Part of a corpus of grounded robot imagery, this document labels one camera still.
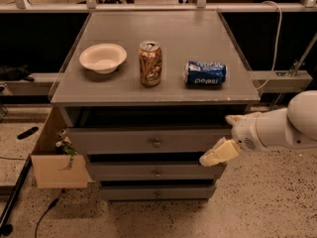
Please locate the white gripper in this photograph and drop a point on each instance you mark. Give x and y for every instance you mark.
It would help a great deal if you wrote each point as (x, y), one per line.
(245, 133)

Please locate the grey top drawer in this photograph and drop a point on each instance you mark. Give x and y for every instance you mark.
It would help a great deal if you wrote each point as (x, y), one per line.
(101, 141)

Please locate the grey drawer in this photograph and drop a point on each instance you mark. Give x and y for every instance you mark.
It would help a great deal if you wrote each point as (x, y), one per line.
(153, 171)
(101, 141)
(157, 192)

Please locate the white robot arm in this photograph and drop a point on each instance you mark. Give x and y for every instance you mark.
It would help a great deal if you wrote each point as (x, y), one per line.
(293, 127)

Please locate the grey drawer cabinet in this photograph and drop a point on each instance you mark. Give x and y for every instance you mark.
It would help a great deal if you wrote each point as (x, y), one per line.
(119, 101)

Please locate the grey bottom drawer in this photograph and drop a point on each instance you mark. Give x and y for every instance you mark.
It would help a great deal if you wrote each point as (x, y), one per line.
(157, 192)

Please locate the grey middle drawer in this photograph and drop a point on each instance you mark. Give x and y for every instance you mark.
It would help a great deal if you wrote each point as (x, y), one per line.
(153, 171)

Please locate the blue pepsi can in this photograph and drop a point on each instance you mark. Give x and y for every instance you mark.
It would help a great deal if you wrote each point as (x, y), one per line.
(204, 73)

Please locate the gold soda can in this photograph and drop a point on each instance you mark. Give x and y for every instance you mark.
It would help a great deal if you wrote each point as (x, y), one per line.
(150, 60)

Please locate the white bowl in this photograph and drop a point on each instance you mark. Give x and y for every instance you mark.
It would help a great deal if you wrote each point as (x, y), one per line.
(103, 58)

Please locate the items inside cardboard box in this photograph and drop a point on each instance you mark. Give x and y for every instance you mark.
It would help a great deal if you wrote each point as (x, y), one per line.
(63, 143)

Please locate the cardboard box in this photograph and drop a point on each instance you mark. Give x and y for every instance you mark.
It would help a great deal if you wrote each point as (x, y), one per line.
(52, 168)

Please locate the black remote on floor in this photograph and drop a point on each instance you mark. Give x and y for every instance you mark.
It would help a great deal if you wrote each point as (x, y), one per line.
(28, 133)

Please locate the black object on ledge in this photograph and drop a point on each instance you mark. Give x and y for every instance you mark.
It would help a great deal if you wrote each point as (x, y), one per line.
(15, 73)

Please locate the black pole on floor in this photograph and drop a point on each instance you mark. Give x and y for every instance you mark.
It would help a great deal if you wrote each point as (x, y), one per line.
(12, 193)

